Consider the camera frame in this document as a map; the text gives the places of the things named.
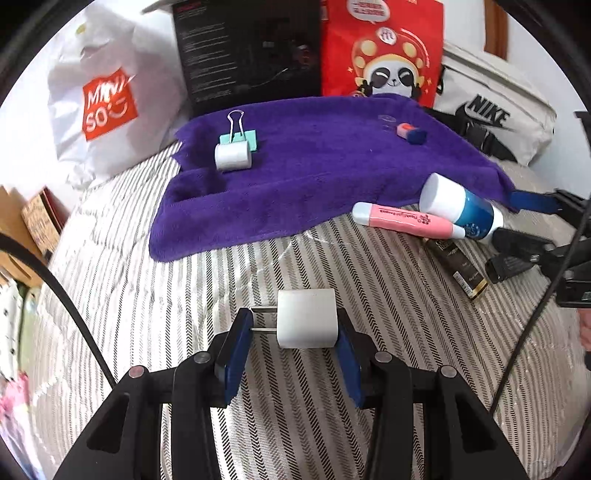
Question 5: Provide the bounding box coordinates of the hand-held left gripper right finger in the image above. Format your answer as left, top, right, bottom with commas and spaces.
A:
336, 308, 527, 480

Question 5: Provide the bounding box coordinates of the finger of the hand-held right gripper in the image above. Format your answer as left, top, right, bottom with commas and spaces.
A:
490, 227, 591, 274
508, 188, 591, 217

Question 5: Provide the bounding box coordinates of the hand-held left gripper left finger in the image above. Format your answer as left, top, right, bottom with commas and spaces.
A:
53, 308, 254, 480

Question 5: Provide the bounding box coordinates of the blue and white bottle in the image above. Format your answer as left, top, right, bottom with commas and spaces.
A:
419, 172, 506, 241

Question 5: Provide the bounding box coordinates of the white charger plug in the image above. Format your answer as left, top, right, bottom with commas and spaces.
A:
252, 288, 343, 350

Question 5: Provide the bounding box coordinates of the black and gold box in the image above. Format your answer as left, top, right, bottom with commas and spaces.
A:
425, 236, 489, 301

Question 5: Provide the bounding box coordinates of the pink highlighter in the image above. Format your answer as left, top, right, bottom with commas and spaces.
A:
352, 202, 467, 240

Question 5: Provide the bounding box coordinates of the white tape roll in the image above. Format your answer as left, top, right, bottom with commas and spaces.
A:
213, 142, 252, 172

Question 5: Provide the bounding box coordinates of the green binder clip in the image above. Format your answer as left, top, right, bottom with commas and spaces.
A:
218, 110, 258, 153

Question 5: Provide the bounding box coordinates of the white waist bag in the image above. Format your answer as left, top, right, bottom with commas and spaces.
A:
422, 39, 557, 167

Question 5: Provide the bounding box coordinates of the purple towel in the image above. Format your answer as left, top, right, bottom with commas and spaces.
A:
148, 95, 520, 263

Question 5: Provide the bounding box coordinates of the pink cloth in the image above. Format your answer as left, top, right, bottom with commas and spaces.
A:
0, 369, 33, 416

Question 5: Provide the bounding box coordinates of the red paper bag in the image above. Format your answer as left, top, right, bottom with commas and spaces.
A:
321, 0, 445, 108

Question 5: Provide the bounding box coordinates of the brown patterned box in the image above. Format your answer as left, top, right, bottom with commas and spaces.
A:
21, 187, 70, 254

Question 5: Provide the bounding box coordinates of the brown cardboard box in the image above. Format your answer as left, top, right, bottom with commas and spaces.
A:
0, 184, 49, 289

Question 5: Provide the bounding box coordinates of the black headset box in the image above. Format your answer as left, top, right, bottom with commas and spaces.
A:
143, 0, 324, 118

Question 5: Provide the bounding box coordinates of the white plastic shopping bag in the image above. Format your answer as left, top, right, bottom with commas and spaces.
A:
46, 7, 195, 190

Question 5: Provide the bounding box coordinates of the black cable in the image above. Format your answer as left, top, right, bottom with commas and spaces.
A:
0, 232, 118, 398
487, 212, 591, 414

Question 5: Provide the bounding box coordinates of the wooden door frame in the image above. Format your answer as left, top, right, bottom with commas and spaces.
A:
482, 0, 511, 61

